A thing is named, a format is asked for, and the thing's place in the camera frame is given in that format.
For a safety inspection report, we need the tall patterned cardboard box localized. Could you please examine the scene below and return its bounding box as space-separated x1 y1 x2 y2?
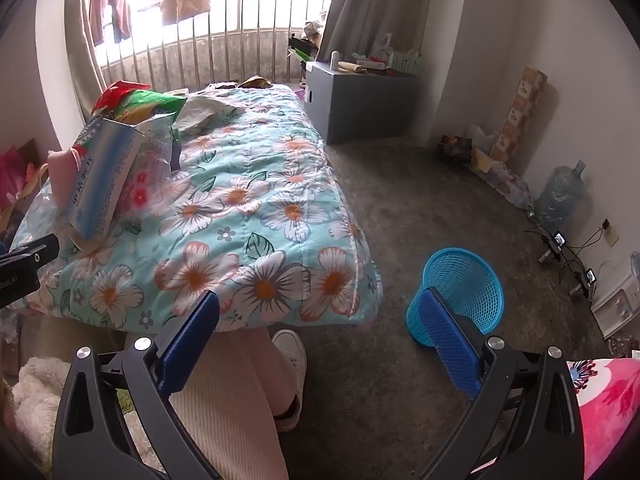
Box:
491 64 549 162

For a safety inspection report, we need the floor clutter pile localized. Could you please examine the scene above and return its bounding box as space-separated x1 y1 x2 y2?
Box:
438 122 535 209

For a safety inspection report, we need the small camera on floor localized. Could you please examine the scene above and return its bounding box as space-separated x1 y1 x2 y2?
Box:
570 269 599 302
538 231 569 264

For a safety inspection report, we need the clear water jug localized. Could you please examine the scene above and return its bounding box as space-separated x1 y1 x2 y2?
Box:
533 160 587 232

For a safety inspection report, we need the white fuzzy cloth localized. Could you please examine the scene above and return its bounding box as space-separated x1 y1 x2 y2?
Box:
9 356 166 476

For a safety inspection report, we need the green red chips bag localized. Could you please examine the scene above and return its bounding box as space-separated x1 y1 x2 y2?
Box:
92 81 188 126

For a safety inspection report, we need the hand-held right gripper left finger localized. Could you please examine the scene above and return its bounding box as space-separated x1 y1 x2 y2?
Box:
51 290 221 480

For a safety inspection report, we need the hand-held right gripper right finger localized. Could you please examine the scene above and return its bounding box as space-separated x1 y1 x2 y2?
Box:
418 287 586 480

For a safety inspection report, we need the beige curtain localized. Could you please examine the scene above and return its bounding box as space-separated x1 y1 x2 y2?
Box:
64 0 110 128

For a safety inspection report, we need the grey cabinet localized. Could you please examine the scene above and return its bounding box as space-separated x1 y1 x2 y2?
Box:
304 61 420 145

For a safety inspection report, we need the green plastic basket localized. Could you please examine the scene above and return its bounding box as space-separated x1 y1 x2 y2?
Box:
386 49 424 77

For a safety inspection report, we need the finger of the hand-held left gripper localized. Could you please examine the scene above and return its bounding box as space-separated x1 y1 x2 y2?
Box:
0 232 61 307

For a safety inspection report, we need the white appliance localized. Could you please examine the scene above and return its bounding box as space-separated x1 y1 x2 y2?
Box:
591 252 640 340

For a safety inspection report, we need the blue white plastic wrapper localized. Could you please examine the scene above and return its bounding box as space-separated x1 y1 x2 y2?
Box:
144 112 182 173

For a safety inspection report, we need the white shoe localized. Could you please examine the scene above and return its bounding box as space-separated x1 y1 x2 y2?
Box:
271 329 308 433

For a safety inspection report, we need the blue white tissue box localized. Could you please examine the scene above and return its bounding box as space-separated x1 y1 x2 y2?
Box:
67 116 147 241

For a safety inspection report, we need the floral turquoise blanket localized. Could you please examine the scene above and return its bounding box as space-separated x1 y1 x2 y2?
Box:
10 82 383 333

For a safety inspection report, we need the red hanging garment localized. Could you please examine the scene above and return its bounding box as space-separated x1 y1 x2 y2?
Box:
84 0 134 47

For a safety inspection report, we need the grey curtain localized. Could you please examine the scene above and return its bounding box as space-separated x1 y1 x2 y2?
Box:
319 0 458 70

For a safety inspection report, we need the pink floral blanket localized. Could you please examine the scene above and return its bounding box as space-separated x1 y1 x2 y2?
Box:
566 357 640 480

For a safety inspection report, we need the white crumpled plastic bag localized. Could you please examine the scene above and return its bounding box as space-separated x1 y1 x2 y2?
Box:
174 94 247 135

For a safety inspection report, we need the blue plastic wastebasket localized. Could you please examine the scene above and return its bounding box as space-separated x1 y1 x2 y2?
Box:
406 247 505 348

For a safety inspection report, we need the pink plastic bag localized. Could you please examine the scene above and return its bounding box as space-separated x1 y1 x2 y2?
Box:
48 149 83 207

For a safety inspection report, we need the metal window railing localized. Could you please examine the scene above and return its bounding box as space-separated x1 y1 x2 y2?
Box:
99 0 332 97

